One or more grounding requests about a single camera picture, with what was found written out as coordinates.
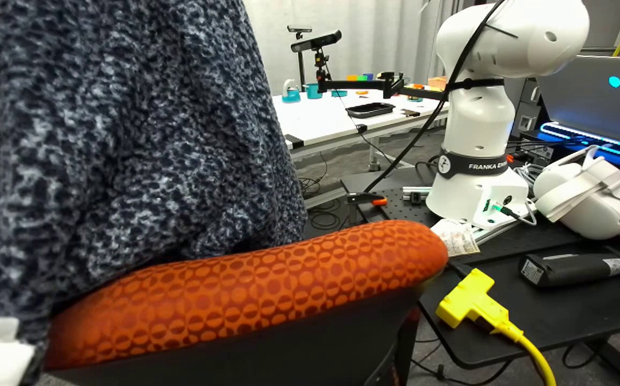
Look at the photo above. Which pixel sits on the black white patterned fabric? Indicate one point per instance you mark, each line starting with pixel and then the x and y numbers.
pixel 107 130

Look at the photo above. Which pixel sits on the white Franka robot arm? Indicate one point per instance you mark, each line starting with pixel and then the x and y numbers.
pixel 480 130

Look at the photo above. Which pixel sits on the white table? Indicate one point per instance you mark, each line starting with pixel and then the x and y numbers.
pixel 322 119

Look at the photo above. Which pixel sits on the blue plastic cup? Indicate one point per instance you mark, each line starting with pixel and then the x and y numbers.
pixel 290 91
pixel 314 91

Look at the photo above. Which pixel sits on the black shallow tray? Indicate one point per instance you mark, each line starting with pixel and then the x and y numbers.
pixel 370 111

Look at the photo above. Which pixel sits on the grey pleated curtain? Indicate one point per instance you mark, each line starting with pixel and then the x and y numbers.
pixel 373 36

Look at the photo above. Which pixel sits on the yellow plug connector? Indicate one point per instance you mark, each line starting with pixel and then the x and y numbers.
pixel 473 300

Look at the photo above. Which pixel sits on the blue plastic case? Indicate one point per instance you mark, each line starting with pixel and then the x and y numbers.
pixel 574 141

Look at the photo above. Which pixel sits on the black handheld device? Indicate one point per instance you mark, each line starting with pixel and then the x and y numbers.
pixel 574 268

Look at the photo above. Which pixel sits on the white VR headset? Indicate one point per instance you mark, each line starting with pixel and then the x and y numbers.
pixel 588 201

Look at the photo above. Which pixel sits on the black camera on stand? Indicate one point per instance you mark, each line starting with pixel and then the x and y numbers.
pixel 317 43

